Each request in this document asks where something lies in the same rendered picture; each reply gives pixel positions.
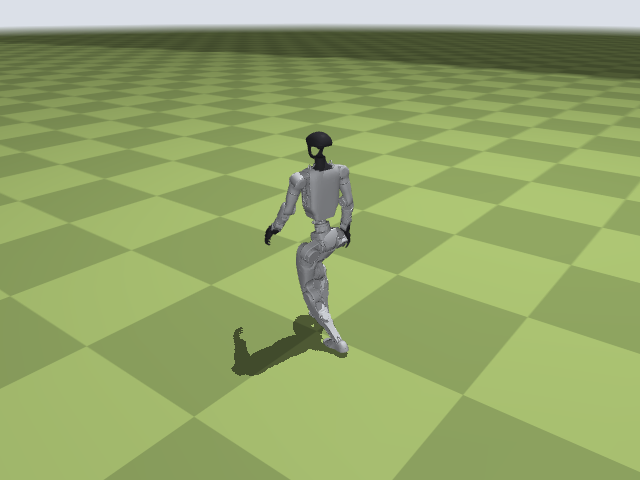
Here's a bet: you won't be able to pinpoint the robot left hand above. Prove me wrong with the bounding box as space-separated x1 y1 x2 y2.
265 225 279 245

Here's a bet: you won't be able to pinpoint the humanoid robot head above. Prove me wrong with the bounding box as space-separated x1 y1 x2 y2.
306 132 332 172

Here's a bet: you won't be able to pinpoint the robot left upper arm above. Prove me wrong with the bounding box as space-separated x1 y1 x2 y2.
283 171 309 215

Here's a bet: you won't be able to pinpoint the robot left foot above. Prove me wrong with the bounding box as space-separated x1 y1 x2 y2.
323 338 349 353

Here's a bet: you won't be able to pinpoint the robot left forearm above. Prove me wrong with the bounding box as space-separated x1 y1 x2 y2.
271 202 290 233

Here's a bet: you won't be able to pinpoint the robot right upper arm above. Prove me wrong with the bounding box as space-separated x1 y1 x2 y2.
335 164 353 207

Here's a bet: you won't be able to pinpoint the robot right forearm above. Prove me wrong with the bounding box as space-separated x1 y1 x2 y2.
340 203 354 231

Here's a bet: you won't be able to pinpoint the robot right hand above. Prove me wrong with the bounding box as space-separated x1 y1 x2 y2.
340 223 350 248

